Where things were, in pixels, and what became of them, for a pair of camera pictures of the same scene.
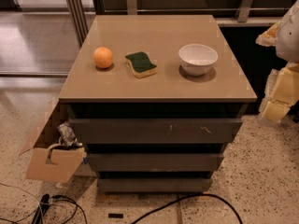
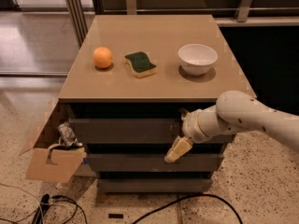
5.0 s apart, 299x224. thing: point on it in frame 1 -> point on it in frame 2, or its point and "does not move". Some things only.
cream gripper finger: [285, 92] -> [181, 147]
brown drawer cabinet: [155, 100] does not move
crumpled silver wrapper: [67, 135] does not move
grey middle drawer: [149, 162] does not move
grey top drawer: [154, 131] does not move
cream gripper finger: [269, 37] -> [183, 112]
